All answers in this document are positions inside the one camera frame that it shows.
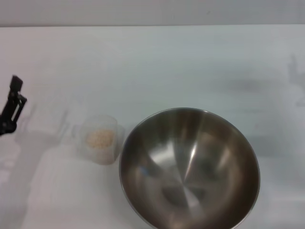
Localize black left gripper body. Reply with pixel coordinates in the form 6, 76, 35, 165
0, 114, 11, 137

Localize white rice grains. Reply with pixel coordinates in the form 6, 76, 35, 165
86, 128, 114, 147

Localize clear plastic measuring cup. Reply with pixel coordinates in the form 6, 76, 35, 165
72, 115, 126, 166

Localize stainless steel mixing bowl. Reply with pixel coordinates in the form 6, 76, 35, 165
118, 107, 261, 229

